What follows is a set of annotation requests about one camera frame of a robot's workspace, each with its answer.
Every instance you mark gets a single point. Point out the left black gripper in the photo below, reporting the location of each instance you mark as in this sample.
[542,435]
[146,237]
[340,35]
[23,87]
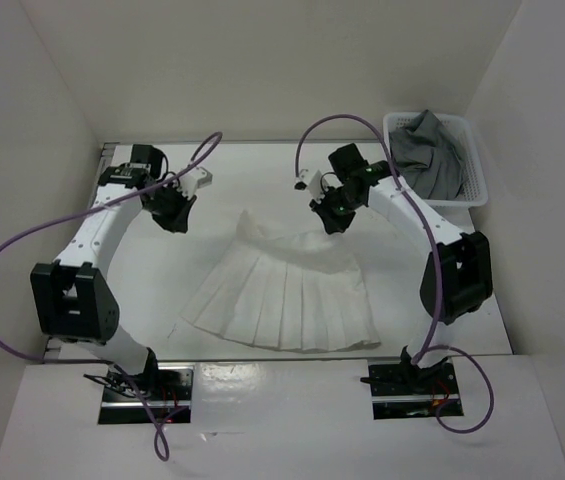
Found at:
[179,221]

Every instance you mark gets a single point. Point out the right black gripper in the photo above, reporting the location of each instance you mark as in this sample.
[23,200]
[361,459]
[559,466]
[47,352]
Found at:
[332,222]

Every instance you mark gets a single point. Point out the white pleated skirt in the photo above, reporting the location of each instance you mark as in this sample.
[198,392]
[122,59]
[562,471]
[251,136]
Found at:
[301,293]

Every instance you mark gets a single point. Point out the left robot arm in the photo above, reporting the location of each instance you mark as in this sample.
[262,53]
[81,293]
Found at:
[73,300]

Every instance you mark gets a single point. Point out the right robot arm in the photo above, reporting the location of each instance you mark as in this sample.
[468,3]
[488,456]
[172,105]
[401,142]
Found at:
[457,277]

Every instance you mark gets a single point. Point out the grey skirt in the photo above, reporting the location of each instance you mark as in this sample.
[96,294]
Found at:
[429,157]

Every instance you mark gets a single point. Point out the white plastic basket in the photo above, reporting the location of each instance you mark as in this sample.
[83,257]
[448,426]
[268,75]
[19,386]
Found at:
[474,192]

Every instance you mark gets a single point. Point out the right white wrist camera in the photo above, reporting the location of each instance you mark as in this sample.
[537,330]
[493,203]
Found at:
[311,182]

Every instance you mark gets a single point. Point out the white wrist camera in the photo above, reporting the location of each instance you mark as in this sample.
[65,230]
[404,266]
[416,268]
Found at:
[190,183]
[311,182]

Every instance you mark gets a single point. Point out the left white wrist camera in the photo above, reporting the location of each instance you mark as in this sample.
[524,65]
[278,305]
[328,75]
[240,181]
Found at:
[190,183]

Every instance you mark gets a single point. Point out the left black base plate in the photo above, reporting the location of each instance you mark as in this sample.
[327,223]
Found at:
[169,404]

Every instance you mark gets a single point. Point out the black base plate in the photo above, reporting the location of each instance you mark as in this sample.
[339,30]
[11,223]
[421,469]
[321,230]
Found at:
[169,404]
[395,396]

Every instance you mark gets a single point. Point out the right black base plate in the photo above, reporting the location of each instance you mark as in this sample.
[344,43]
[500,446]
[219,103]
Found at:
[395,396]

